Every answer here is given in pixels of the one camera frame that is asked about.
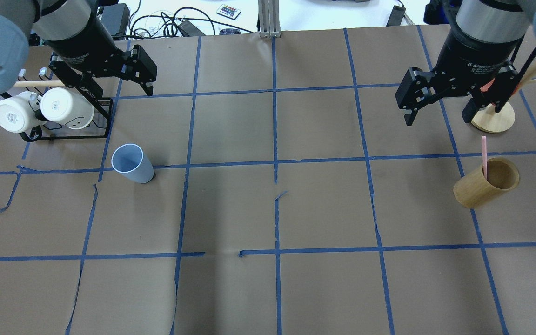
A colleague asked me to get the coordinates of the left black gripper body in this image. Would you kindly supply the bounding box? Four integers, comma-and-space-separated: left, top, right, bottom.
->
46, 13, 140, 87

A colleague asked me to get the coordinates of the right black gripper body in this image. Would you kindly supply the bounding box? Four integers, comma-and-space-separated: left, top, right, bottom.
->
432, 23, 520, 99

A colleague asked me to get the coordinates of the pink chopstick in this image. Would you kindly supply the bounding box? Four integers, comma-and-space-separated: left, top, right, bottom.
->
481, 135, 489, 181

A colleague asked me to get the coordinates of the light blue plastic cup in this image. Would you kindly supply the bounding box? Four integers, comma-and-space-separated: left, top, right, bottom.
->
111, 143, 155, 184

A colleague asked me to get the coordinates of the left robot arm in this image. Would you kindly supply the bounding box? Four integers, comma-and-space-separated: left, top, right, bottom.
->
0, 0, 157, 98

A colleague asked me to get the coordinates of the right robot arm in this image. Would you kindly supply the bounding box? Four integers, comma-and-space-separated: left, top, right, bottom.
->
395, 0, 536, 126

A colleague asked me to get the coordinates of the orange mug on tree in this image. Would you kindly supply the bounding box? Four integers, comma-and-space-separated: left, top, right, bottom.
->
480, 78, 496, 93

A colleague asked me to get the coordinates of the black power adapter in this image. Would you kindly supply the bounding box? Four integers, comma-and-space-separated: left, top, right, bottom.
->
100, 3, 130, 40

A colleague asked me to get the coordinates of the wooden mug tree stand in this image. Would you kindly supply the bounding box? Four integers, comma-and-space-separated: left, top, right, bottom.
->
470, 54, 536, 134

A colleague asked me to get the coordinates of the white mug inner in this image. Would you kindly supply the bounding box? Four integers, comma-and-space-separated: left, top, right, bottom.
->
40, 87, 95, 130

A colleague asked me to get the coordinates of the white mug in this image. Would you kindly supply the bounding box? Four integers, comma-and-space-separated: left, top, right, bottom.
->
0, 91, 46, 134
40, 87, 95, 130

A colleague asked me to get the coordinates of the white mug outer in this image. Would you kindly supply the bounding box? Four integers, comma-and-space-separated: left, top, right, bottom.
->
0, 91, 46, 134

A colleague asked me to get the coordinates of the remote control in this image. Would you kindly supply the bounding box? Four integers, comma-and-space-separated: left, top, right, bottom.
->
215, 4, 242, 20

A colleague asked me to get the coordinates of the bamboo cylinder holder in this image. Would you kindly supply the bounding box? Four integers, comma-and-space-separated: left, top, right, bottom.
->
453, 157, 520, 208

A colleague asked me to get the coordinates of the black wire mug rack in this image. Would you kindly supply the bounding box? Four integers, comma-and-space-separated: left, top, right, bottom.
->
16, 52, 115, 142

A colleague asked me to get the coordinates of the aluminium frame post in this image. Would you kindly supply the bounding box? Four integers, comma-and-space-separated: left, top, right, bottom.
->
258, 0, 281, 38

